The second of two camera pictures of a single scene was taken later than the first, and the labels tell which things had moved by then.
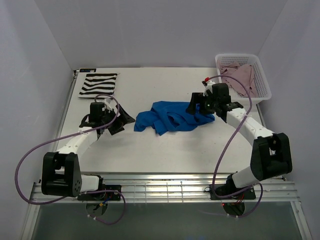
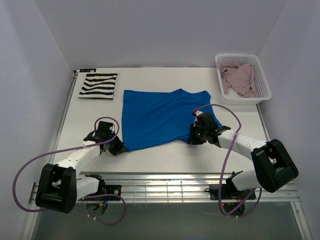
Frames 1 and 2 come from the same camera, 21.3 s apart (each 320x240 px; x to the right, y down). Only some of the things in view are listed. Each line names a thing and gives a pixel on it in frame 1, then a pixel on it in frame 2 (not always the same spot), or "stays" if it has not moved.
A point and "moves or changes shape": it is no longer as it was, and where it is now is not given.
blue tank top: (166, 116) moves or changes shape
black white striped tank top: (97, 84) stays
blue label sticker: (87, 70) stays
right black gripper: (198, 98) to (192, 139)
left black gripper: (123, 119) to (120, 148)
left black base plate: (102, 196) stays
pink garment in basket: (244, 83) stays
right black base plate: (224, 190) stays
